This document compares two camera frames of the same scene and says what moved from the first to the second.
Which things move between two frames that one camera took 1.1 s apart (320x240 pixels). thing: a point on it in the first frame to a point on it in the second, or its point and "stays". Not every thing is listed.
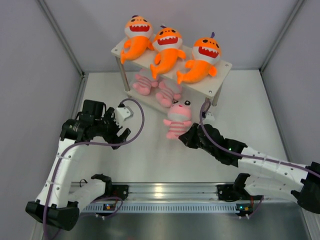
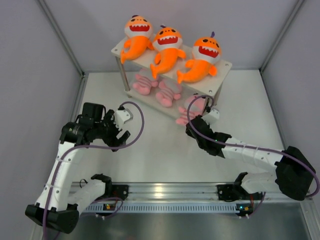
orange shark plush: [167, 42] stays
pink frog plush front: [179, 118] to [194, 106]
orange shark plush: [138, 31] stays
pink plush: [144, 82] stays
